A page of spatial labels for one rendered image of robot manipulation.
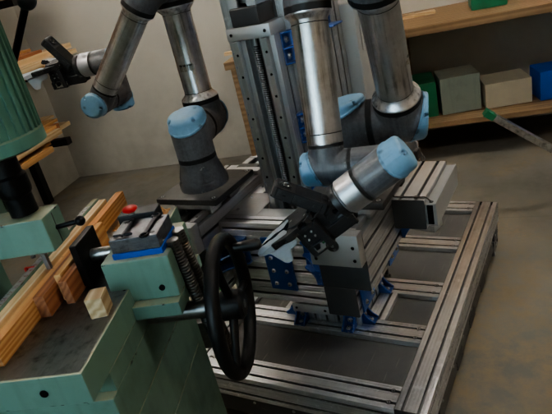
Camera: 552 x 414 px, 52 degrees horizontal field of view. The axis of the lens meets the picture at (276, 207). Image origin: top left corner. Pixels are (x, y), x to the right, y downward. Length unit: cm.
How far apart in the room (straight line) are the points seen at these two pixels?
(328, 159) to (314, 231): 16
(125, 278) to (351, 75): 103
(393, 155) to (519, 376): 121
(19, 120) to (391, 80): 76
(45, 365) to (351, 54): 125
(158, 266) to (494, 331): 148
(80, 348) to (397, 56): 84
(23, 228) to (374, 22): 78
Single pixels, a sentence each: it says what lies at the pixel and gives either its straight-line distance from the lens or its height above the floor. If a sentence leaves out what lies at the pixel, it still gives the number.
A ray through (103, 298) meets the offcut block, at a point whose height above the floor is 93.
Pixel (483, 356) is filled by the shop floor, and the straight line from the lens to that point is 215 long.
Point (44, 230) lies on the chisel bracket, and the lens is 112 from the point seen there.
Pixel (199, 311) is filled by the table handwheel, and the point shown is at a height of 82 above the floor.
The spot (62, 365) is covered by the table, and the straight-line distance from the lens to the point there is 99.
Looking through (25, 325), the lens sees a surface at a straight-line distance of 111.
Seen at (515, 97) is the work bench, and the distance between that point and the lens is 381.
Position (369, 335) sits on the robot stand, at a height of 23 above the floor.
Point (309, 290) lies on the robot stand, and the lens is 167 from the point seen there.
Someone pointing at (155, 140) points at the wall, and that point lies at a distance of 476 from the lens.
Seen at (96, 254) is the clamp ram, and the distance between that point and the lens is 117.
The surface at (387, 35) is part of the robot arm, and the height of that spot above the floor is 121.
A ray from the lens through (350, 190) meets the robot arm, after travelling 105.
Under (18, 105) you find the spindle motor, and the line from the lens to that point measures 106.
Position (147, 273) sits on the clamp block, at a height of 93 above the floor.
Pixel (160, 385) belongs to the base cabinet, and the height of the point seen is 68.
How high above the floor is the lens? 141
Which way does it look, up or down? 24 degrees down
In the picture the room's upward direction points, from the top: 13 degrees counter-clockwise
